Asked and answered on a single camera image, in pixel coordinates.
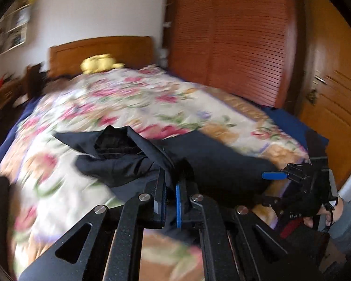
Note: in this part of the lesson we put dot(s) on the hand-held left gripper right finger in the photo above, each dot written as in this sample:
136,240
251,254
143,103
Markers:
178,207

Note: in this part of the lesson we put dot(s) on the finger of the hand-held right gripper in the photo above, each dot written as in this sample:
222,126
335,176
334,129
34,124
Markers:
273,175
276,203

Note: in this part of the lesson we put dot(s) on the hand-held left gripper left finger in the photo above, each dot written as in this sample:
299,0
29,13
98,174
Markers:
164,202

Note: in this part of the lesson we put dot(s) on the black coat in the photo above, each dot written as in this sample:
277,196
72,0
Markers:
222,164

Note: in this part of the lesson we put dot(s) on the person's right forearm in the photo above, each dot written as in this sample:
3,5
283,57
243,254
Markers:
346,225

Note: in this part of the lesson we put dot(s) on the person's right hand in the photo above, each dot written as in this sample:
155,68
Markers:
335,213

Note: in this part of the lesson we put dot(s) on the floral quilted blanket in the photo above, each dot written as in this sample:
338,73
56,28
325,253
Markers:
134,99

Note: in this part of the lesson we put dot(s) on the wooden door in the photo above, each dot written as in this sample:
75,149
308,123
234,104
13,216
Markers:
336,79

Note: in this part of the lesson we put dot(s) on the wooden slatted wardrobe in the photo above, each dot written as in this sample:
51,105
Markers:
237,41

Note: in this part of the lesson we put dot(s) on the yellow plush toy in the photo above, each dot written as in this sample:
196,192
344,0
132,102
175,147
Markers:
101,63

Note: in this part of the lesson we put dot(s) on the wooden bed headboard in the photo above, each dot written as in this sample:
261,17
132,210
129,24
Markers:
105,48

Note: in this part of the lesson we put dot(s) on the wooden chair with dark cloth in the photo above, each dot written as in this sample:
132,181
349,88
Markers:
35,79

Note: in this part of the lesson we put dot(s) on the long wooden cabinet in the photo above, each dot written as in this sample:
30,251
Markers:
3,96

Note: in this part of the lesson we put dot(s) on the wall shelf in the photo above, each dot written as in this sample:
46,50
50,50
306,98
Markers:
14,26

